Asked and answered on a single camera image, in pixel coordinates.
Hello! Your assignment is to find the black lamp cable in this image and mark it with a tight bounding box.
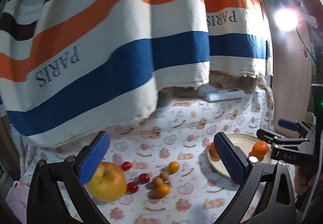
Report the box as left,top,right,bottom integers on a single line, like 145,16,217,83
295,25,319,68

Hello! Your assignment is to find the cream round plate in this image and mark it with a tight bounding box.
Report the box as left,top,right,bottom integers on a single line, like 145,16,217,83
207,133,259,179

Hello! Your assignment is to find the orange mandarin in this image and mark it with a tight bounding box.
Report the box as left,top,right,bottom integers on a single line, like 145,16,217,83
251,141,268,159
209,142,219,158

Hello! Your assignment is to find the white remote control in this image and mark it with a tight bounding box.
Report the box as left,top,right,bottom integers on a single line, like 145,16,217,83
197,84,245,102

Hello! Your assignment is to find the wooden headboard panel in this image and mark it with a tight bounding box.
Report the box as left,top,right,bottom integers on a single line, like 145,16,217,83
263,0,311,138

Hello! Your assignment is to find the large yellow apple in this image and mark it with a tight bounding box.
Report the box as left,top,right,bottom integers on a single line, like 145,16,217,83
86,162,126,203

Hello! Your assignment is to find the right human hand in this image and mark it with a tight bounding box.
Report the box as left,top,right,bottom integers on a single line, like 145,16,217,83
294,166,316,195

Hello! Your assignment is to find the red cherry tomato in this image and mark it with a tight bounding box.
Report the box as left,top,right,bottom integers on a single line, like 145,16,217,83
127,181,139,193
138,173,150,184
121,161,132,171

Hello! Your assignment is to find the pink cartoon pillow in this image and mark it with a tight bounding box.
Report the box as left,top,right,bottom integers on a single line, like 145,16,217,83
5,181,29,223

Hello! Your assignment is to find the teddy bear print bedsheet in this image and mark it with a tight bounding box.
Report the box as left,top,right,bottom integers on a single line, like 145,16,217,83
19,72,298,224

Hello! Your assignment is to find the bright clip lamp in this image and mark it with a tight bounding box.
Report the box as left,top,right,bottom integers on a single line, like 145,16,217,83
274,0,318,32

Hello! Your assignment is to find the striped Paris curtain cloth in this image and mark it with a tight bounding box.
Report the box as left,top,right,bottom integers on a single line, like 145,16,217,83
1,0,273,147

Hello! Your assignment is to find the brown longan fruit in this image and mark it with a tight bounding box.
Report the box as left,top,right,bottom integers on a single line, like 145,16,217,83
159,171,170,181
152,177,164,188

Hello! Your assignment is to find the yellow cherry tomato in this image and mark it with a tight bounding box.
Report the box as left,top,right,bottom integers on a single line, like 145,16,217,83
168,161,180,174
155,184,171,197

